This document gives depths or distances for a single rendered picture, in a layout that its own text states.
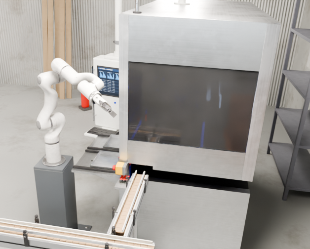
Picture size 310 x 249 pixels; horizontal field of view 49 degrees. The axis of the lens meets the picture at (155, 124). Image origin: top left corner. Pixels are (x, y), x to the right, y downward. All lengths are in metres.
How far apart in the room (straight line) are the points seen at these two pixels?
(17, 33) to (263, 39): 6.26
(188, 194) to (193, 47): 1.12
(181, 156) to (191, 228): 0.66
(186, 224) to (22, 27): 5.91
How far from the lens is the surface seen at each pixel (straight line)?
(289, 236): 3.80
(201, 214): 2.77
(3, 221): 2.29
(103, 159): 2.93
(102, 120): 3.70
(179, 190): 2.66
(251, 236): 3.66
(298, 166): 4.70
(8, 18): 7.88
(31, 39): 7.72
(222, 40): 2.22
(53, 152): 2.91
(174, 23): 2.22
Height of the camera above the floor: 2.33
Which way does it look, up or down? 24 degrees down
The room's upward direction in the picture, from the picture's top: 2 degrees clockwise
